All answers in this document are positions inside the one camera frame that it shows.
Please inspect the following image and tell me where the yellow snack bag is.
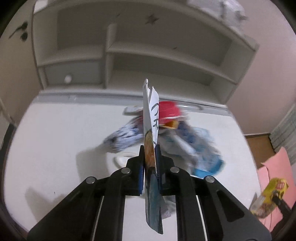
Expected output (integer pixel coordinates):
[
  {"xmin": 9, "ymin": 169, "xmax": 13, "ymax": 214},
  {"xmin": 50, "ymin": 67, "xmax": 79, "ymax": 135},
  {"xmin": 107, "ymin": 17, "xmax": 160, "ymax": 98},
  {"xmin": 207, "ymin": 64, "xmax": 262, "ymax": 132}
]
[{"xmin": 250, "ymin": 178, "xmax": 288, "ymax": 218}]

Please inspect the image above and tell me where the blue white wrapper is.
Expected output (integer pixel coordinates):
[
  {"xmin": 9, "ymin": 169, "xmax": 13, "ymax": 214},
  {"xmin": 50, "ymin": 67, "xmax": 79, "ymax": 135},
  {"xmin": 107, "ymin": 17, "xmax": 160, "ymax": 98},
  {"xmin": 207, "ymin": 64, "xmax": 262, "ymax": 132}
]
[{"xmin": 158, "ymin": 121, "xmax": 225, "ymax": 178}]

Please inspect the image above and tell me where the light blue sock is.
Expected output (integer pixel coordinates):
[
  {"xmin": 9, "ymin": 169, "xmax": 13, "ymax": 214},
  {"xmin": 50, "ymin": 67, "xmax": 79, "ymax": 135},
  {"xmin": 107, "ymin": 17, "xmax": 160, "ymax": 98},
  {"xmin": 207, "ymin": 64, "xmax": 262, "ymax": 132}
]
[{"xmin": 103, "ymin": 116, "xmax": 144, "ymax": 151}]

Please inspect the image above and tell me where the printed wrapper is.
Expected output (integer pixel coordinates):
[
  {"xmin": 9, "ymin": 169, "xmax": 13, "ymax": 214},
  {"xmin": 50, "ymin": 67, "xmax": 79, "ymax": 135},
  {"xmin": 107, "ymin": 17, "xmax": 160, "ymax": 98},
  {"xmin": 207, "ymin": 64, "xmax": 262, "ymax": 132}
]
[{"xmin": 143, "ymin": 79, "xmax": 171, "ymax": 235}]

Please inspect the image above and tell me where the red round lid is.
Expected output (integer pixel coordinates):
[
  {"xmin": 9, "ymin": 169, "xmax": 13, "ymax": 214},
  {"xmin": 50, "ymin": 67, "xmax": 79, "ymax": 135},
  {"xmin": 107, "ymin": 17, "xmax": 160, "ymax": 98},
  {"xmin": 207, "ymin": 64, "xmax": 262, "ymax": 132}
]
[{"xmin": 159, "ymin": 101, "xmax": 182, "ymax": 125}]

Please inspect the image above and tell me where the white door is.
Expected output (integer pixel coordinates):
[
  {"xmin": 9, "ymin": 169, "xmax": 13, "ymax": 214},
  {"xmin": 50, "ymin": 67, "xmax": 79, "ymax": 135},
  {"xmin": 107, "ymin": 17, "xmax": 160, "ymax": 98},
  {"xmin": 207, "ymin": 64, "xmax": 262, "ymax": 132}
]
[{"xmin": 1, "ymin": 1, "xmax": 41, "ymax": 125}]

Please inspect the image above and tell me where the grey drawer white knob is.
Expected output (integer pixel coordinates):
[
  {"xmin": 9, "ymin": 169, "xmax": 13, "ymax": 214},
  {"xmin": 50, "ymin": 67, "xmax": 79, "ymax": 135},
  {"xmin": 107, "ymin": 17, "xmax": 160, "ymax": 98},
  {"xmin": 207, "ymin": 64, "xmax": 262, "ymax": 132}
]
[{"xmin": 45, "ymin": 61, "xmax": 102, "ymax": 85}]

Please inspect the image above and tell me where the white desk hutch shelf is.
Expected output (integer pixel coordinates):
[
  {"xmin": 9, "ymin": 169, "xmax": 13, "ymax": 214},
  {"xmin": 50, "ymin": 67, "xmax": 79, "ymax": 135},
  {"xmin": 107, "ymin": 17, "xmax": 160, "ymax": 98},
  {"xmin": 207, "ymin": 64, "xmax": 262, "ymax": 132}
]
[{"xmin": 32, "ymin": 1, "xmax": 258, "ymax": 106}]

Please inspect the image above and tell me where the white tape ring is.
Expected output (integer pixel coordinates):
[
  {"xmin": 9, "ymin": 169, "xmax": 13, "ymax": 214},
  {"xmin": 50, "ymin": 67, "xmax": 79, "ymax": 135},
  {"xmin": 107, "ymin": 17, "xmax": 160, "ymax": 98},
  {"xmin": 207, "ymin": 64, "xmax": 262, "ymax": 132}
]
[{"xmin": 112, "ymin": 152, "xmax": 137, "ymax": 167}]

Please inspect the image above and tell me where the black door handle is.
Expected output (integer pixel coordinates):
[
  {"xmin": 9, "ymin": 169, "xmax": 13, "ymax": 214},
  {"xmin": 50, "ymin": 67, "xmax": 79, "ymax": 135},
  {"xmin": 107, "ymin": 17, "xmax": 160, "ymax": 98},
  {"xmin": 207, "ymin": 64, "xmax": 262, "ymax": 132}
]
[{"xmin": 9, "ymin": 21, "xmax": 28, "ymax": 42}]

